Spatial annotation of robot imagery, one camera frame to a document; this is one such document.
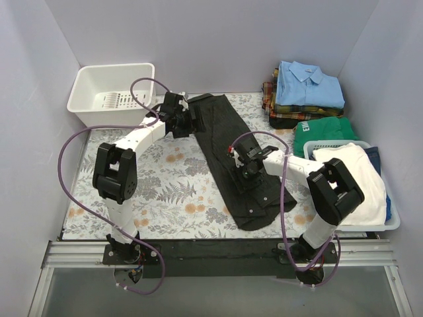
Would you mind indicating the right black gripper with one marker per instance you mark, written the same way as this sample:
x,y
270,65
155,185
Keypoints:
x,y
246,181

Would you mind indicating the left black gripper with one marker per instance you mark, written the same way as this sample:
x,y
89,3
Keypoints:
x,y
195,117

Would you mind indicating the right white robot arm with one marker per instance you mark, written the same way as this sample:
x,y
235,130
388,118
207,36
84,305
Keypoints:
x,y
334,191

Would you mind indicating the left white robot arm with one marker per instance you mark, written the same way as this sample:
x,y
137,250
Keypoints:
x,y
115,174

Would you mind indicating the light grey laundry basket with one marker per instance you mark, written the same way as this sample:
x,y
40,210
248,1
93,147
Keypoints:
x,y
390,224

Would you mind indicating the plaid folded shirt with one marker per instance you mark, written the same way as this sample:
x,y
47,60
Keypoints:
x,y
274,110

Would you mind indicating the floral table mat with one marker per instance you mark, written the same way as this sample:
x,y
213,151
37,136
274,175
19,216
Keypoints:
x,y
176,197

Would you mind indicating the white plastic bin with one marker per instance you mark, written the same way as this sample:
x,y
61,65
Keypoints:
x,y
101,94

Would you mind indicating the light blue folded shirt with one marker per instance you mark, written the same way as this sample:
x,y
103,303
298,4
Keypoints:
x,y
306,85

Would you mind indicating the green folded shirt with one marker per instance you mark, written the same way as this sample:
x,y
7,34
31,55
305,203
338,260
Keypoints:
x,y
329,128

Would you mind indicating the white garment in basket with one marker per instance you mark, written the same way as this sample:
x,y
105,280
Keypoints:
x,y
373,210

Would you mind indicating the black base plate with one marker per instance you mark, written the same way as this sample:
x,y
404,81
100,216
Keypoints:
x,y
209,258

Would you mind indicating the aluminium rail frame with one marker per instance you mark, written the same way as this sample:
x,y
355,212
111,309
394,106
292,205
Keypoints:
x,y
346,253

